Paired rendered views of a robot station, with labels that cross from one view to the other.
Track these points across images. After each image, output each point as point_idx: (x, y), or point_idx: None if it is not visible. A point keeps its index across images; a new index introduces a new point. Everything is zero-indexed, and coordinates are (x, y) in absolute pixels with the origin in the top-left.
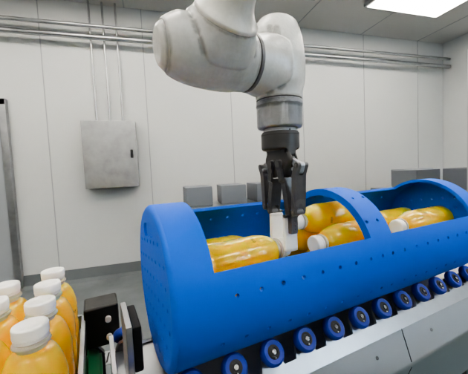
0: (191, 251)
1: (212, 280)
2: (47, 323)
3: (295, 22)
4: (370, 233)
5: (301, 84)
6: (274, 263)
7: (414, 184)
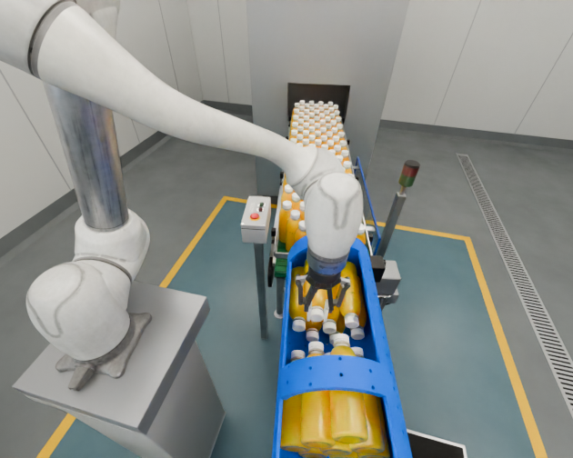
0: (296, 248)
1: (288, 262)
2: (302, 226)
3: (315, 193)
4: (283, 368)
5: (309, 242)
6: (286, 288)
7: None
